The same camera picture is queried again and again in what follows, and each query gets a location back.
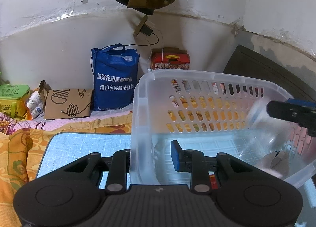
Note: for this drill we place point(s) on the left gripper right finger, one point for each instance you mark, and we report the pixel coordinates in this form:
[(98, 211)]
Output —
[(193, 162)]

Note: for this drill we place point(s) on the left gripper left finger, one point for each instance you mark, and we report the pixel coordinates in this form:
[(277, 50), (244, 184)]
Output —
[(119, 168)]

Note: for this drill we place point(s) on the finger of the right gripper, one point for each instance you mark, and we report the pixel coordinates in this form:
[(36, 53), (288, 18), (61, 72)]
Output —
[(301, 103), (303, 116)]

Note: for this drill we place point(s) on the red cigarette box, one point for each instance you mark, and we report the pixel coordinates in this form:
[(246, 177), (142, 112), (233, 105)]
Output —
[(213, 180)]

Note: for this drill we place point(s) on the white plush toy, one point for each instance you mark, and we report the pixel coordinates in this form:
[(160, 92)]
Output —
[(275, 163)]

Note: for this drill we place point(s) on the clear plastic basket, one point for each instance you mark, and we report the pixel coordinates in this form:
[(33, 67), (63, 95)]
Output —
[(207, 111)]

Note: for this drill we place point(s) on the dark wooden headboard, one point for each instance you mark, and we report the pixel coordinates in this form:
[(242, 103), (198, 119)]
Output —
[(246, 62)]

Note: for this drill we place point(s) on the brown paper bag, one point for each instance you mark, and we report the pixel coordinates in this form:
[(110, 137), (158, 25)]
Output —
[(65, 103)]

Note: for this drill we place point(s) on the orange floral blanket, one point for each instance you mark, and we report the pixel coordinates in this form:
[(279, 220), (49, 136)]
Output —
[(22, 152)]

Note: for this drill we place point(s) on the red gift box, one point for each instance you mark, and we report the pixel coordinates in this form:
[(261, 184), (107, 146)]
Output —
[(169, 58)]

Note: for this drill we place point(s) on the blue tote bag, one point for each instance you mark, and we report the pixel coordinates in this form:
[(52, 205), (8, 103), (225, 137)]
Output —
[(115, 71)]

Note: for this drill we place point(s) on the green yellow tin box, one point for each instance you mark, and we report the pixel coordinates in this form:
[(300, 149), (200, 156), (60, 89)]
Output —
[(13, 100)]

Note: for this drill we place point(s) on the black charger with cable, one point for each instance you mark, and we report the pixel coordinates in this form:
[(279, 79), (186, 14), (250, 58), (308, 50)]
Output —
[(147, 31)]

